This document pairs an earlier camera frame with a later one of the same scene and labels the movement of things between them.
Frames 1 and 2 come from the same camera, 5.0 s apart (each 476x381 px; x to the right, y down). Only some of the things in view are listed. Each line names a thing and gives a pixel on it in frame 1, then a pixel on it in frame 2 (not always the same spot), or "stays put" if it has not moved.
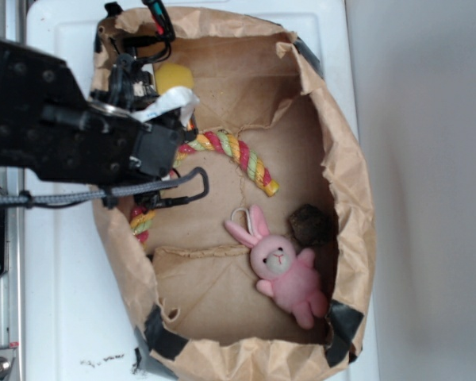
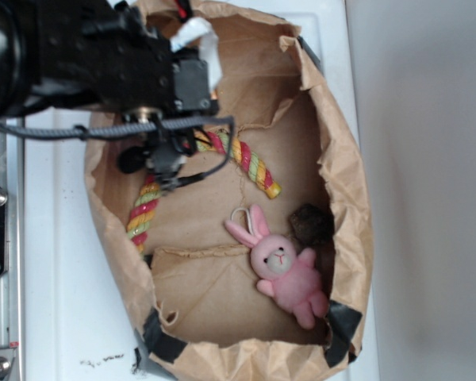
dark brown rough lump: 310,225 stays put
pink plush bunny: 284,272 stays put
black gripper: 37,117 to 103,48
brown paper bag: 255,255 stays put
